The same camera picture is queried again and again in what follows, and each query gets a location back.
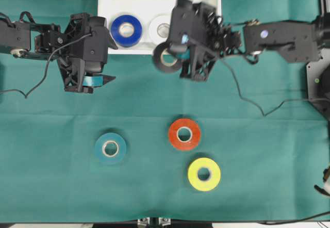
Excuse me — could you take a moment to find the blue tape roll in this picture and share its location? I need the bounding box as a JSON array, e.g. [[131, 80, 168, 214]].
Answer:
[[110, 14, 142, 47]]

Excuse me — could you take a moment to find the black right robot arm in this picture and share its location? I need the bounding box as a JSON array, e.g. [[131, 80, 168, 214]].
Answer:
[[170, 0, 329, 82]]

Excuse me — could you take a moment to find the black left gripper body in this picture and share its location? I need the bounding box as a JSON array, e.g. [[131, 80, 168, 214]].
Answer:
[[35, 19, 103, 93]]

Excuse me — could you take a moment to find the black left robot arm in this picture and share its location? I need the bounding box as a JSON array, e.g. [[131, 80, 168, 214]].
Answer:
[[1, 11, 118, 93]]

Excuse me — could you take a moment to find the white tape roll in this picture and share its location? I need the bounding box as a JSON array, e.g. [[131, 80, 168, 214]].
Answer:
[[148, 15, 171, 45]]

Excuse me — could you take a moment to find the black tape roll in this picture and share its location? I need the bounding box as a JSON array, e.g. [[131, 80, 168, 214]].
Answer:
[[152, 42, 183, 73]]

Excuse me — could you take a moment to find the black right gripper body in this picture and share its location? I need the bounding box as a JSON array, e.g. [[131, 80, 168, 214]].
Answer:
[[180, 2, 242, 82]]

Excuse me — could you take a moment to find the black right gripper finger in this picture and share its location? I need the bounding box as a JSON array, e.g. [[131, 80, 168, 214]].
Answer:
[[176, 51, 190, 60]]

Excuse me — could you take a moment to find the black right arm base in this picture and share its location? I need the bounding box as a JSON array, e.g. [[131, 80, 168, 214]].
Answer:
[[306, 59, 329, 121]]

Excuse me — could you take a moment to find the black right camera cable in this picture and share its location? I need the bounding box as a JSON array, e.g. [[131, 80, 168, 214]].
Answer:
[[185, 36, 323, 117]]

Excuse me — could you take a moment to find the yellow tape roll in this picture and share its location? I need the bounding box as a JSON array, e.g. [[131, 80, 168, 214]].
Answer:
[[187, 157, 221, 192]]

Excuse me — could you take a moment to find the red tape roll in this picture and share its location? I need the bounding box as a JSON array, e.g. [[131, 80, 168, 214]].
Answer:
[[168, 118, 202, 151]]

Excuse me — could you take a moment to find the green tape roll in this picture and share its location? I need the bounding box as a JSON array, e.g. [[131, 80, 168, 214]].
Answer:
[[94, 133, 127, 165]]

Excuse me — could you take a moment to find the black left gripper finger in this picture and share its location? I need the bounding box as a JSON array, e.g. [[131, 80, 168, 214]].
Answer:
[[84, 75, 116, 87], [105, 27, 118, 50]]

